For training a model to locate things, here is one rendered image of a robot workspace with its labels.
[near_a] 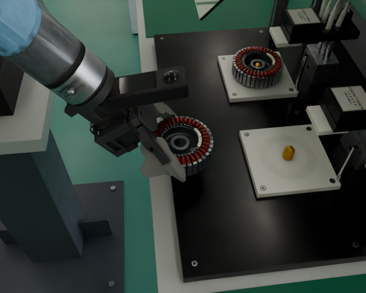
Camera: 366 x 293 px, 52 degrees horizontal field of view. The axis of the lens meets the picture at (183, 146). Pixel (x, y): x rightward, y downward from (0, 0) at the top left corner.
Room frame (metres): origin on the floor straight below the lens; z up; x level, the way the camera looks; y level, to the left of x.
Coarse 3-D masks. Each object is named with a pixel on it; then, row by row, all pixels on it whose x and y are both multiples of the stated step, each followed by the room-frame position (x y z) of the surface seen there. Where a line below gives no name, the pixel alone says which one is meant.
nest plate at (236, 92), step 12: (228, 60) 0.72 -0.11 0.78; (228, 72) 0.68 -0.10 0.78; (288, 72) 0.68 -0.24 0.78; (228, 84) 0.64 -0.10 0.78; (240, 84) 0.64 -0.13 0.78; (276, 84) 0.64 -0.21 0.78; (288, 84) 0.64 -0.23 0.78; (228, 96) 0.61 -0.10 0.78; (240, 96) 0.60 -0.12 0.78; (252, 96) 0.60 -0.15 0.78; (264, 96) 0.60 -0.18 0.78; (276, 96) 0.61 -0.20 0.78; (288, 96) 0.61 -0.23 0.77
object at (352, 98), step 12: (360, 84) 0.48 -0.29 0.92; (324, 96) 0.47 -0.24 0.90; (336, 96) 0.45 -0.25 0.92; (348, 96) 0.45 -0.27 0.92; (360, 96) 0.45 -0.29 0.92; (312, 108) 0.46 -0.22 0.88; (324, 108) 0.45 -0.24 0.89; (336, 108) 0.43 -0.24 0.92; (348, 108) 0.42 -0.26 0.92; (360, 108) 0.42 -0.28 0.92; (312, 120) 0.44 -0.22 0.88; (324, 120) 0.43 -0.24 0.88; (336, 120) 0.41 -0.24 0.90; (348, 120) 0.41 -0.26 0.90; (360, 120) 0.41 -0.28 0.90; (324, 132) 0.41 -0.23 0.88; (336, 132) 0.41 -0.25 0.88; (348, 132) 0.42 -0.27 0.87
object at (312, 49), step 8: (312, 48) 0.71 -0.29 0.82; (320, 48) 0.71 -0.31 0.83; (312, 56) 0.69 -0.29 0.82; (320, 56) 0.68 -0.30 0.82; (312, 64) 0.68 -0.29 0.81; (320, 64) 0.66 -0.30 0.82; (328, 64) 0.66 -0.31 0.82; (336, 64) 0.66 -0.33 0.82; (312, 72) 0.67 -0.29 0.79; (320, 72) 0.65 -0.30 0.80; (328, 72) 0.66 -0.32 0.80; (312, 80) 0.65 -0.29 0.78; (320, 80) 0.66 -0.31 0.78; (328, 80) 0.66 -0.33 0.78
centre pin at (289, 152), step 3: (285, 147) 0.44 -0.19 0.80; (288, 147) 0.44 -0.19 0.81; (291, 147) 0.44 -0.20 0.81; (285, 150) 0.43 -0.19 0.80; (288, 150) 0.43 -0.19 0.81; (291, 150) 0.43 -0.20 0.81; (294, 150) 0.43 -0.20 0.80; (285, 153) 0.43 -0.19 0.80; (288, 153) 0.43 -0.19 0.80; (291, 153) 0.43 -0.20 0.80; (282, 156) 0.43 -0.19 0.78; (285, 156) 0.43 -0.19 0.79; (288, 156) 0.43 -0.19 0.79; (291, 156) 0.43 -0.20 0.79; (285, 159) 0.43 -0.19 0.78; (288, 159) 0.43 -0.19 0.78; (291, 159) 0.43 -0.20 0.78
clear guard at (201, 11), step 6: (198, 0) 0.58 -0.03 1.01; (204, 0) 0.56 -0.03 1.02; (210, 0) 0.55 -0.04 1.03; (216, 0) 0.54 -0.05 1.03; (222, 0) 0.53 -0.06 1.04; (198, 6) 0.56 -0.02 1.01; (204, 6) 0.55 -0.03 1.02; (210, 6) 0.54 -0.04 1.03; (216, 6) 0.53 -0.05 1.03; (198, 12) 0.55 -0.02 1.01; (204, 12) 0.54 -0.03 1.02; (210, 12) 0.53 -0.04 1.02
